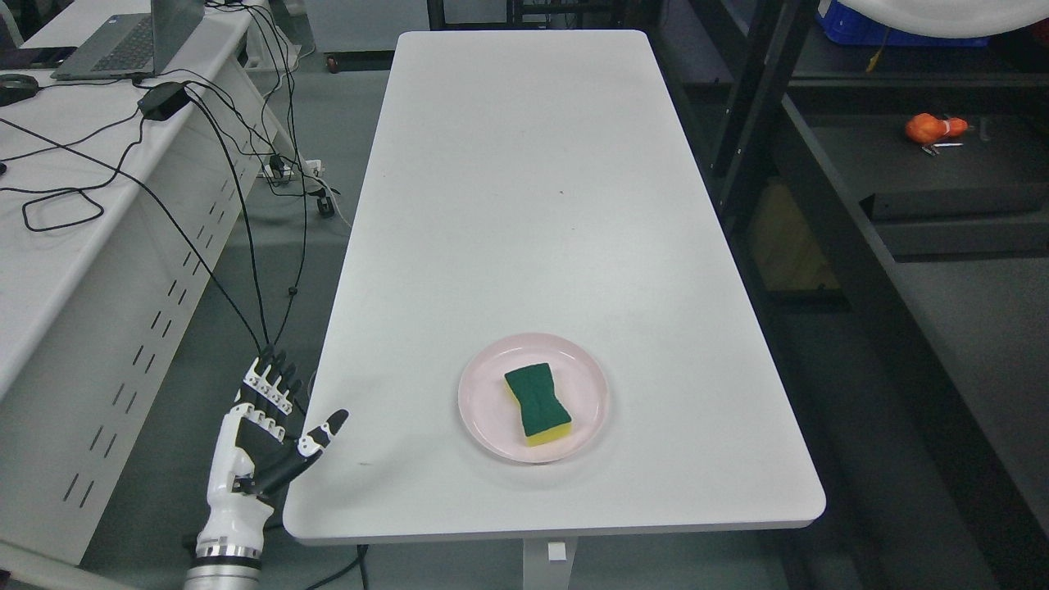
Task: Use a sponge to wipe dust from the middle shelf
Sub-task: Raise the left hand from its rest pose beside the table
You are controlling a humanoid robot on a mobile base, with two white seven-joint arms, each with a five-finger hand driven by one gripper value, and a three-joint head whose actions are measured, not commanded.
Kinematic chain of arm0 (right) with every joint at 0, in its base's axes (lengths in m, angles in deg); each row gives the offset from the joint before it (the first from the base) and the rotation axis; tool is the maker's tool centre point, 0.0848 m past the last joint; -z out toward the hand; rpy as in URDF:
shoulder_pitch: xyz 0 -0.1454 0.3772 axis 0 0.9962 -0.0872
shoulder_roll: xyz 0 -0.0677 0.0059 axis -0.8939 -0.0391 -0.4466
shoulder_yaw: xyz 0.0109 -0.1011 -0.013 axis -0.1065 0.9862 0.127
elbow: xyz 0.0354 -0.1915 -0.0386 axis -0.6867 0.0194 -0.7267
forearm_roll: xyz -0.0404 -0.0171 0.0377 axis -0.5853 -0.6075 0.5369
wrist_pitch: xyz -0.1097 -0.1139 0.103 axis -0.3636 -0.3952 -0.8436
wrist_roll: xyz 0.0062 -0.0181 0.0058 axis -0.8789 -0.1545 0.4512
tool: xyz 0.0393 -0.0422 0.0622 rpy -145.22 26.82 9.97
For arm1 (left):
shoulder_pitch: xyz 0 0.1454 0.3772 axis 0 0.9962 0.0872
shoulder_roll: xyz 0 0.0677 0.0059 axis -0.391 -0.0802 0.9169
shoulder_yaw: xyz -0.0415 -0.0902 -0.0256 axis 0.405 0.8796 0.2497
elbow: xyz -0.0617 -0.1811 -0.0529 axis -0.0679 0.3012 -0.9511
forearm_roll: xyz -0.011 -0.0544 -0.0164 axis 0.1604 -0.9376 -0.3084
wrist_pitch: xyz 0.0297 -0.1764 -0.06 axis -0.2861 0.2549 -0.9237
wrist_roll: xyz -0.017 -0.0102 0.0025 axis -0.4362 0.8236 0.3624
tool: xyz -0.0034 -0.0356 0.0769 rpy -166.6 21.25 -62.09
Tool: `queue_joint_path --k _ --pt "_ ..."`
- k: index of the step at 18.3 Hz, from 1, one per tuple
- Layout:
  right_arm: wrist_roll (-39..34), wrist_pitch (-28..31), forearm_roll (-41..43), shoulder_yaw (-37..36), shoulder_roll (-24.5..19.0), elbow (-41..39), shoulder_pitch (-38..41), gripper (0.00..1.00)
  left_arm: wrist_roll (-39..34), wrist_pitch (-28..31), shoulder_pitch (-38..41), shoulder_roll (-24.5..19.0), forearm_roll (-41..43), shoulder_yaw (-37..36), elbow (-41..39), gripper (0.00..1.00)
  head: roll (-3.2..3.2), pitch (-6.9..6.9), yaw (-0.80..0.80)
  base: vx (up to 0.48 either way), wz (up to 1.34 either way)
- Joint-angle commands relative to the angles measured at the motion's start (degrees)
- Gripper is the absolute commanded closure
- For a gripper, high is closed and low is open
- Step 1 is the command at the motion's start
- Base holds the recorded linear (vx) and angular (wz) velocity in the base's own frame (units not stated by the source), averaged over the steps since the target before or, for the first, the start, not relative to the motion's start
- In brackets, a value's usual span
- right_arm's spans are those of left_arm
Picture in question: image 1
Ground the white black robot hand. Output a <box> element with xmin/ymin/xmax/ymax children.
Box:
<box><xmin>194</xmin><ymin>345</ymin><xmax>350</xmax><ymax>563</ymax></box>

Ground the green yellow sponge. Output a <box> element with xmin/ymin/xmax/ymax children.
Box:
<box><xmin>504</xmin><ymin>363</ymin><xmax>573</xmax><ymax>447</ymax></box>

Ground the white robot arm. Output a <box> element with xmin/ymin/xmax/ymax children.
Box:
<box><xmin>181</xmin><ymin>556</ymin><xmax>261</xmax><ymax>589</ymax></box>

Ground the black metal shelf rack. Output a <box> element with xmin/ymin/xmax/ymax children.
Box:
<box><xmin>652</xmin><ymin>1</ymin><xmax>1047</xmax><ymax>589</ymax></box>

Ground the pink round plate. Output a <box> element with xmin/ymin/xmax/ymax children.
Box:
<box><xmin>458</xmin><ymin>333</ymin><xmax>611</xmax><ymax>464</ymax></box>

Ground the white side desk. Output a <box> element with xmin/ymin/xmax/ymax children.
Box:
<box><xmin>1</xmin><ymin>3</ymin><xmax>291</xmax><ymax>566</ymax></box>

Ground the white power strip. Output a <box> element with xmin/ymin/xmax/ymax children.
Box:
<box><xmin>257</xmin><ymin>156</ymin><xmax>326</xmax><ymax>184</ymax></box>

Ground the white work table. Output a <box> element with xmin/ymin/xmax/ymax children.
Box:
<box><xmin>284</xmin><ymin>29</ymin><xmax>827</xmax><ymax>589</ymax></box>

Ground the black power adapter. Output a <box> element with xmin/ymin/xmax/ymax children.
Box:
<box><xmin>136</xmin><ymin>81</ymin><xmax>191</xmax><ymax>122</ymax></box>

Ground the grey laptop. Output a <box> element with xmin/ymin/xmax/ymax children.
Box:
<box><xmin>50</xmin><ymin>1</ymin><xmax>205</xmax><ymax>81</ymax></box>

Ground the orange plush toy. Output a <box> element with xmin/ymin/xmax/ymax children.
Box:
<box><xmin>904</xmin><ymin>113</ymin><xmax>970</xmax><ymax>145</ymax></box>

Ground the black cable on desk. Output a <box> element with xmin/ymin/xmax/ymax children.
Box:
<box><xmin>0</xmin><ymin>119</ymin><xmax>271</xmax><ymax>353</ymax></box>

